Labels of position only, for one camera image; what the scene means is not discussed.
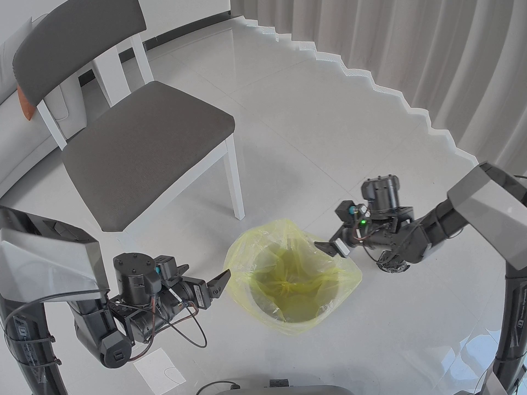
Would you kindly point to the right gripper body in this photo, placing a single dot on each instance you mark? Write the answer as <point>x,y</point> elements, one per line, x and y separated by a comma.
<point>374,235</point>

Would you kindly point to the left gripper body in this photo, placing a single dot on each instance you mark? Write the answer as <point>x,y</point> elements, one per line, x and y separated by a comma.
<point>185,298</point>

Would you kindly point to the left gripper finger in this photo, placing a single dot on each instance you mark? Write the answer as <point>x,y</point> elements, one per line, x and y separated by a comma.
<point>219,284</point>

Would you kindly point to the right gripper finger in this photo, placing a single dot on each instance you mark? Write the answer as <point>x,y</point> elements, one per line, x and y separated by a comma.
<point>327,247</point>

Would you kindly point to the black plastic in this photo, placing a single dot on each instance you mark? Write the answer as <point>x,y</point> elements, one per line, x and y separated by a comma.
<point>391,266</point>

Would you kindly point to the yellow plastic bag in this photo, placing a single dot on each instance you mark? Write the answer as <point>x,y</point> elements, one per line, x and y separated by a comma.
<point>243,257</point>

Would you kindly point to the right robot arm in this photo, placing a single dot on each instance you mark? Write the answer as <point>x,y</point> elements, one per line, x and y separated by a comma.
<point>477,204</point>

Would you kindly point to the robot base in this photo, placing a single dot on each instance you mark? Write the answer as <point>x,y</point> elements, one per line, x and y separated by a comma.
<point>288,390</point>

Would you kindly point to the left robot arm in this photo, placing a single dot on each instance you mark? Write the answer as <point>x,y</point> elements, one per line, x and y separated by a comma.
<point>49,261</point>

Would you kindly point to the white trash bin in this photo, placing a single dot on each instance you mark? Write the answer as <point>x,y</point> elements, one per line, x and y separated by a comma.
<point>296,317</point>

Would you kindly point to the grey white-legged chair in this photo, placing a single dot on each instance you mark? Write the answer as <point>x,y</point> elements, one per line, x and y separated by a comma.
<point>148,146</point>

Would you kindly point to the pale grey curtain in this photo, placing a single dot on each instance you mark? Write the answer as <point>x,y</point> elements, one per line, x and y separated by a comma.
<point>391,47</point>

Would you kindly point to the pale grey pillow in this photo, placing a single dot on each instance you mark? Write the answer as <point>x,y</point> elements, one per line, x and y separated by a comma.
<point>66,109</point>
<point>16,56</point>

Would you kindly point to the pale grey sofa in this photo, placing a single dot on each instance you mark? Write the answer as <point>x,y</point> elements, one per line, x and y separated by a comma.
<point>20,146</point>

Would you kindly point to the orange cushion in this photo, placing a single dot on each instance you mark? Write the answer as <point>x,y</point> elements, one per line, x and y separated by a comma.
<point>26,105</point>

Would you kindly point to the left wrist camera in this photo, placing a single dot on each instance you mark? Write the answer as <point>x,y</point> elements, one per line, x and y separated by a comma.
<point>171,268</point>

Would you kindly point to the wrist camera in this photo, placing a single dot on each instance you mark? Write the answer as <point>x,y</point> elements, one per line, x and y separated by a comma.
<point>171,268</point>
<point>345,211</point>

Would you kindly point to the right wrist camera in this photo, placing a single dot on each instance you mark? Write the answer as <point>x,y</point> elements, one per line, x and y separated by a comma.
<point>345,211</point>

